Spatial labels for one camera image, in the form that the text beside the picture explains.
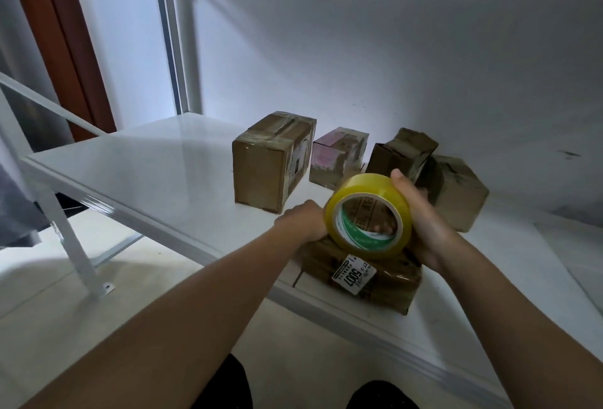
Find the person's left hand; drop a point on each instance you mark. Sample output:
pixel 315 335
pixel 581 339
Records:
pixel 303 220

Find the person's right hand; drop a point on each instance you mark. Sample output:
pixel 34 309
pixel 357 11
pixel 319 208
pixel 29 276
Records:
pixel 429 225

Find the small cardboard box red label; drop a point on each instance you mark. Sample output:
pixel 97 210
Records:
pixel 457 192

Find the long cardboard box white label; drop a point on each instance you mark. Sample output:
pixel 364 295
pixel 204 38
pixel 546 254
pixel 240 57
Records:
pixel 273 164

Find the yellow tape roll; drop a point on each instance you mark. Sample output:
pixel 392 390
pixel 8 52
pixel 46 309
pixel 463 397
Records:
pixel 372 187

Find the pink carton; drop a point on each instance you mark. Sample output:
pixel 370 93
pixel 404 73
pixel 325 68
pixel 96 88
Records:
pixel 337 157

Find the corrugated cardboard box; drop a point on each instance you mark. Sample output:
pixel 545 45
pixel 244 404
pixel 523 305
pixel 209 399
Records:
pixel 400 154

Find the person's right forearm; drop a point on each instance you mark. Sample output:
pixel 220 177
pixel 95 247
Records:
pixel 518 338

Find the person's left forearm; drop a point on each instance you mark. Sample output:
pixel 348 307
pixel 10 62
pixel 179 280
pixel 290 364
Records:
pixel 160 338

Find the person's black trousers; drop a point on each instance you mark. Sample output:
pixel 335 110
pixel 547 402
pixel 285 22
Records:
pixel 221 387

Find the white metal shelf rack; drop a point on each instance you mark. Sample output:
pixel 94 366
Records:
pixel 132 164

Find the perforated white metal rack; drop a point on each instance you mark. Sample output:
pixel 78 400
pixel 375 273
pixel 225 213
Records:
pixel 38 216

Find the grey curtain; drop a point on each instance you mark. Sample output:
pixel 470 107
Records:
pixel 17 197

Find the red-brown door frame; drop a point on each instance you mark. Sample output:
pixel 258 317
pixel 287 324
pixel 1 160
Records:
pixel 66 37

